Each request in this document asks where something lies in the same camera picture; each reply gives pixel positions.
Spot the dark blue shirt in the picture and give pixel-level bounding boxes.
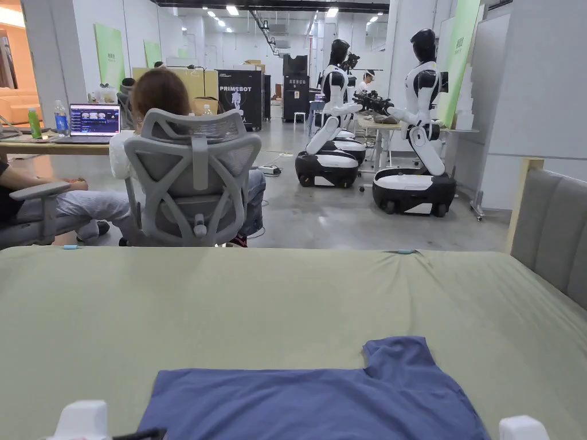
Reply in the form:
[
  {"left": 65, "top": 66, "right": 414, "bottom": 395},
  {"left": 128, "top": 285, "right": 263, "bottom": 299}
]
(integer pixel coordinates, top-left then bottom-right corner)
[{"left": 137, "top": 336, "right": 491, "bottom": 440}]

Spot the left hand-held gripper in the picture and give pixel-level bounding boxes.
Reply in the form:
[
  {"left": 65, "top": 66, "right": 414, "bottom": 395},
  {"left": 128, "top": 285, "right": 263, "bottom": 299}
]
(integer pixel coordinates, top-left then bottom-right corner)
[{"left": 54, "top": 400, "right": 169, "bottom": 440}]

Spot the grey padded headboard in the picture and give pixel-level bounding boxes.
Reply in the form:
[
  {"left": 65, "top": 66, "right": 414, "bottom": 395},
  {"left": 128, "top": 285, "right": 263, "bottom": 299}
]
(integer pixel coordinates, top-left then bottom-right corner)
[{"left": 508, "top": 158, "right": 587, "bottom": 313}]

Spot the wooden table with laptop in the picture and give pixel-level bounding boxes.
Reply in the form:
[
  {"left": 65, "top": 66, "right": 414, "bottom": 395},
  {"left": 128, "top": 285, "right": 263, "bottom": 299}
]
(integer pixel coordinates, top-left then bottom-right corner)
[{"left": 0, "top": 100, "right": 138, "bottom": 158}]

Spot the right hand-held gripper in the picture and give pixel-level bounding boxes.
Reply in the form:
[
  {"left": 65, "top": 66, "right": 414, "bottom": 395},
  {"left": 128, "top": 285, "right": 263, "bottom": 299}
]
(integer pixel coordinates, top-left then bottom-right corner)
[{"left": 499, "top": 415, "right": 550, "bottom": 440}]

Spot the grey mesh office chair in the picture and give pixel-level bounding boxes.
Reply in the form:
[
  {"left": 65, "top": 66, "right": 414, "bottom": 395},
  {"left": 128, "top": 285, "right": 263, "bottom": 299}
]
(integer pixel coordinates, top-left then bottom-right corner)
[{"left": 120, "top": 108, "right": 263, "bottom": 248}]

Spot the wooden desk with white legs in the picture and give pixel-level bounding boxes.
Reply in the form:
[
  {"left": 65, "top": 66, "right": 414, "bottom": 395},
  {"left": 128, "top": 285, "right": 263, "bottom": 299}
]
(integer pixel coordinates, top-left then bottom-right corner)
[{"left": 355, "top": 114, "right": 480, "bottom": 193}]

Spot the black case with robot print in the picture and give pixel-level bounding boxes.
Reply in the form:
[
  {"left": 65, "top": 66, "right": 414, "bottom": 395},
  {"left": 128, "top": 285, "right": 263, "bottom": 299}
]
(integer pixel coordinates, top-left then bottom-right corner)
[{"left": 215, "top": 68, "right": 265, "bottom": 132}]

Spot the orange sofa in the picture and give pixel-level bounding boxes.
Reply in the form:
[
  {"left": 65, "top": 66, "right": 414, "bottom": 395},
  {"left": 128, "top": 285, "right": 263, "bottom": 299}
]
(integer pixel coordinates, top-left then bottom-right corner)
[{"left": 0, "top": 88, "right": 43, "bottom": 130}]

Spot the white and black humanoid robot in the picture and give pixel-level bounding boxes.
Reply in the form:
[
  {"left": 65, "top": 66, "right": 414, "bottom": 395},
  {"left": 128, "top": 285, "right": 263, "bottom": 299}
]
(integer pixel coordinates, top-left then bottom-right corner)
[
  {"left": 331, "top": 51, "right": 367, "bottom": 166},
  {"left": 295, "top": 38, "right": 367, "bottom": 188},
  {"left": 372, "top": 28, "right": 458, "bottom": 216}
]

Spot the tall black cabinet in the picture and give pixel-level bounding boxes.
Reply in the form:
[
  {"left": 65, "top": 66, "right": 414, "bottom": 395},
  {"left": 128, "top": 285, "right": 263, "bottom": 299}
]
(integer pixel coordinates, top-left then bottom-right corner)
[{"left": 281, "top": 53, "right": 311, "bottom": 124}]

